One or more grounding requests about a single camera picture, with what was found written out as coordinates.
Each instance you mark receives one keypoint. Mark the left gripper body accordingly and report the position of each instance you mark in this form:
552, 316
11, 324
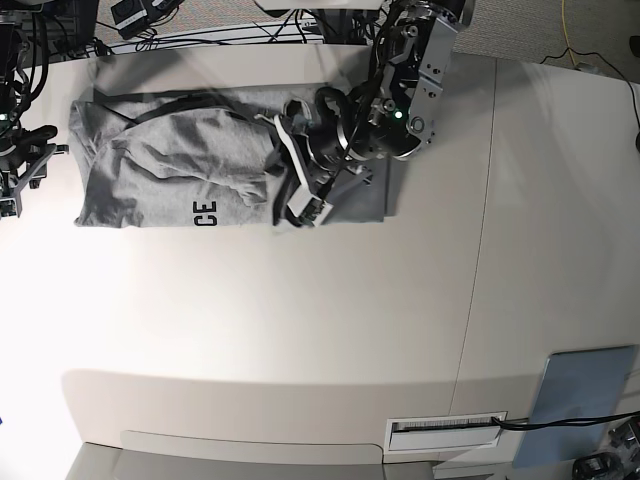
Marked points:
324, 149

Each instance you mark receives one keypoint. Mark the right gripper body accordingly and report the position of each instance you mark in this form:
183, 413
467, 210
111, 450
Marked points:
26, 147

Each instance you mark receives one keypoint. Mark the grey T-shirt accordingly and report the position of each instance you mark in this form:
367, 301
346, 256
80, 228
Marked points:
198, 159

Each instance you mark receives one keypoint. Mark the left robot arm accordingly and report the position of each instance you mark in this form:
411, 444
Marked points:
390, 115

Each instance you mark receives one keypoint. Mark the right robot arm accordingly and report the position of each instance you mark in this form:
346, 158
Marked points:
25, 61

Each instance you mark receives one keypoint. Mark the central black robot stand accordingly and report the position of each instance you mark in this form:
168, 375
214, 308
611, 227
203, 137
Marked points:
342, 26

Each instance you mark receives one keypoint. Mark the black device with label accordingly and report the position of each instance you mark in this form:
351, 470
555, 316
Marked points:
130, 18

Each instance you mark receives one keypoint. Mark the blue-grey flat panel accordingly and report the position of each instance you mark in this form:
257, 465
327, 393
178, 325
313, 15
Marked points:
575, 384

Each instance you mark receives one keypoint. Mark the black equipment bottom right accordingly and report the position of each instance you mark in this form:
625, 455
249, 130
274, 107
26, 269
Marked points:
619, 459

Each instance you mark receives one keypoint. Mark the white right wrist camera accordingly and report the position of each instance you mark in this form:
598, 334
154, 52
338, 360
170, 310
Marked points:
9, 207

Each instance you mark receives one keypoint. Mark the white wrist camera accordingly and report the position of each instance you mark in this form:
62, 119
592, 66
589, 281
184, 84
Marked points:
307, 210
9, 207

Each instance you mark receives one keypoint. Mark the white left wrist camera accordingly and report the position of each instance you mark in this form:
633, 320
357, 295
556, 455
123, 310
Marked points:
307, 210

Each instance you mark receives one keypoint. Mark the white cable grommet slot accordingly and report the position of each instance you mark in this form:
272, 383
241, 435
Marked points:
442, 434

